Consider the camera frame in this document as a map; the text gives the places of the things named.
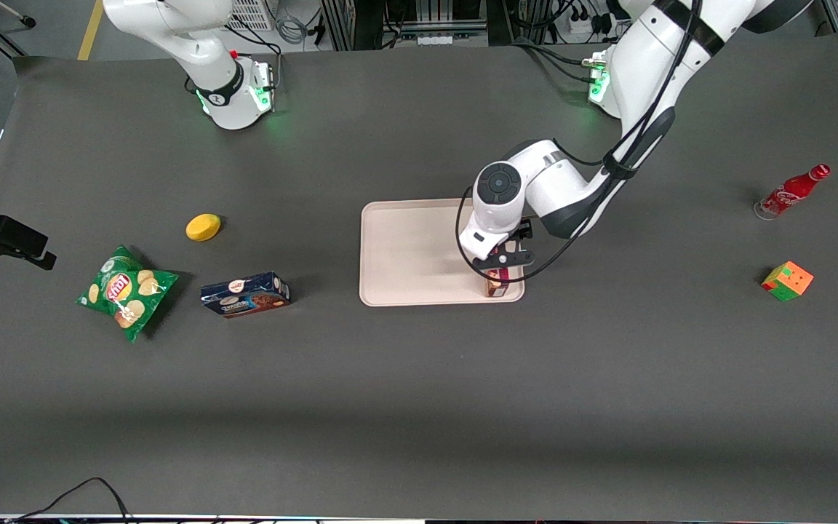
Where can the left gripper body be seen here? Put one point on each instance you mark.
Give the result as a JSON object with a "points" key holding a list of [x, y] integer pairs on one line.
{"points": [[524, 231]]}

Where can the red cookie box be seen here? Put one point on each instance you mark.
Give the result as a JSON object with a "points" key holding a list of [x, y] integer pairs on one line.
{"points": [[496, 288]]}

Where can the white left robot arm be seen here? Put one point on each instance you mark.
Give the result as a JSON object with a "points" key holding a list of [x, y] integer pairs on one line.
{"points": [[557, 182]]}

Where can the beige plastic tray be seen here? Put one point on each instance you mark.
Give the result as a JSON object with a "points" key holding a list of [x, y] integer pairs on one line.
{"points": [[404, 255]]}

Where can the blue cookie box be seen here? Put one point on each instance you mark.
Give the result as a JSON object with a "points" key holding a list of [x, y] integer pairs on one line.
{"points": [[244, 295]]}

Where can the white perforated box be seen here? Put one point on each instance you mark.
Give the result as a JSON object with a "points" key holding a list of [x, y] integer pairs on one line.
{"points": [[250, 13]]}

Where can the green chips bag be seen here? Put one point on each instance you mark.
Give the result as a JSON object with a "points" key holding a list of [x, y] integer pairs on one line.
{"points": [[124, 291]]}

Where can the dark grey table mat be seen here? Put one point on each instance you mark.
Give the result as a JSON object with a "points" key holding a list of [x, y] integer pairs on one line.
{"points": [[419, 400]]}

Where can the yellow lemon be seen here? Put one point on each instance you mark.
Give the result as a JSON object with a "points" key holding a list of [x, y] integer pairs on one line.
{"points": [[203, 227]]}

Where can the grey chair leg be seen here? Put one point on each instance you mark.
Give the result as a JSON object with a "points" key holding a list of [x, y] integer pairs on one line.
{"points": [[4, 11]]}

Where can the small white power strip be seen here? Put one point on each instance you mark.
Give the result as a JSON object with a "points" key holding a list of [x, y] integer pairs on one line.
{"points": [[436, 39]]}

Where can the colourful puzzle cube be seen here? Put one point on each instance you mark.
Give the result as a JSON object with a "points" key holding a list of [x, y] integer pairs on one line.
{"points": [[787, 281]]}

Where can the red cola bottle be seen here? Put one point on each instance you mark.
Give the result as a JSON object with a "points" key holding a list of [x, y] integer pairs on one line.
{"points": [[790, 193]]}

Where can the black metal rack frame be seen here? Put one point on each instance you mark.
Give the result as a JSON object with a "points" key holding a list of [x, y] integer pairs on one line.
{"points": [[350, 22]]}

